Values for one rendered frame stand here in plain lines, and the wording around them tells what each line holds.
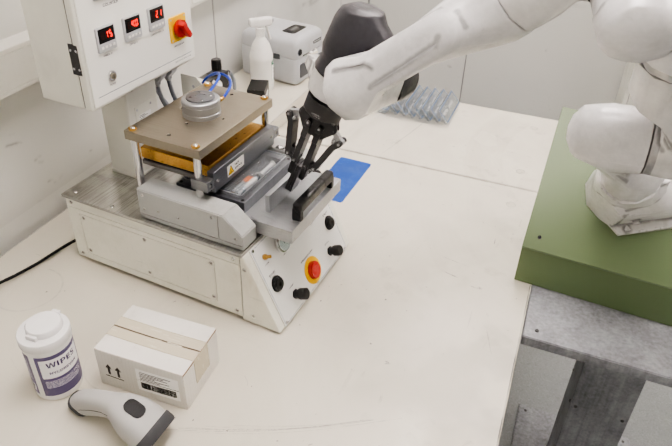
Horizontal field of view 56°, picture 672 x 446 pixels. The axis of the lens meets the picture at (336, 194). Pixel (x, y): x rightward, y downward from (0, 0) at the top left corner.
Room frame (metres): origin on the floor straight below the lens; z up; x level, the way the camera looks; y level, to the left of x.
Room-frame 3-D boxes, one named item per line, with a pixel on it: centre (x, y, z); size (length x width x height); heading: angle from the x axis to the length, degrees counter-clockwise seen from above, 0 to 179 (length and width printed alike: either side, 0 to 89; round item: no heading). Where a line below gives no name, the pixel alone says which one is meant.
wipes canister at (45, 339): (0.77, 0.50, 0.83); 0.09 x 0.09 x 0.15
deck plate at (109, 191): (1.19, 0.31, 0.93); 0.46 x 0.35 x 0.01; 66
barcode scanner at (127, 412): (0.68, 0.36, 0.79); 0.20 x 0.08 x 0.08; 69
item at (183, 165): (1.18, 0.28, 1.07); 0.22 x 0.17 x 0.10; 156
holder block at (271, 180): (1.14, 0.21, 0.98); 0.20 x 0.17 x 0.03; 156
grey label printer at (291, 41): (2.19, 0.21, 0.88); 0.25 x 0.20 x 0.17; 63
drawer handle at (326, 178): (1.07, 0.05, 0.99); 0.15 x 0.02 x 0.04; 156
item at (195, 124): (1.21, 0.30, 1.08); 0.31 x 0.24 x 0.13; 156
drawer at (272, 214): (1.12, 0.17, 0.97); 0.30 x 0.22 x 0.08; 66
